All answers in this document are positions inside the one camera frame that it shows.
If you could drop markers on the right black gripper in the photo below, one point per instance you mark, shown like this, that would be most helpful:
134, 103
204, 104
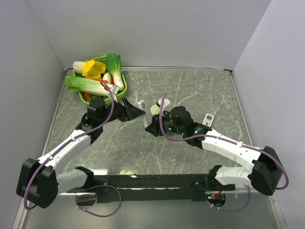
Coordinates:
154, 127

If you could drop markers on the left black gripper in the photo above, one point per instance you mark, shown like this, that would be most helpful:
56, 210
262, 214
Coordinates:
128, 111

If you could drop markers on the long white remote control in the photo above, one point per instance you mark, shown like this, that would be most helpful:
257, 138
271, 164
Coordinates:
146, 118

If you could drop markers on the white universal AC remote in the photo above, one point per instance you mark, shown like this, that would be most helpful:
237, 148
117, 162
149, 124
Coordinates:
208, 120

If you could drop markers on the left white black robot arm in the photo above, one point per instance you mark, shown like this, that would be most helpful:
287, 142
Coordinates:
42, 180

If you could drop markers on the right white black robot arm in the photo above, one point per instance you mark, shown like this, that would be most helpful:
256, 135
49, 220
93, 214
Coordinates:
259, 167

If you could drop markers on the green napa cabbage half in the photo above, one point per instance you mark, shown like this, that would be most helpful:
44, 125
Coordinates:
155, 109

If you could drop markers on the red chili pepper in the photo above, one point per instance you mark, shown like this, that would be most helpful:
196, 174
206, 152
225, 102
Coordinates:
101, 80

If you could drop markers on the white radish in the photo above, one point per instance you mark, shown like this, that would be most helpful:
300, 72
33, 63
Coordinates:
107, 78

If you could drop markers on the green plastic basket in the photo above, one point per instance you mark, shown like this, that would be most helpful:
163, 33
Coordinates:
86, 98

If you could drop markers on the green white bok choy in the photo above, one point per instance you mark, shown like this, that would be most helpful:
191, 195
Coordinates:
114, 67

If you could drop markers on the yellow leafed cabbage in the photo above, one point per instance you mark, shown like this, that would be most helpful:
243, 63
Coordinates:
91, 69

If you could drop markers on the long green white cabbage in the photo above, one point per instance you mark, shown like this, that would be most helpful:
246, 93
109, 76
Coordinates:
78, 84

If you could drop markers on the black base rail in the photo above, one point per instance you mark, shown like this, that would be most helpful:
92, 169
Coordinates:
192, 187

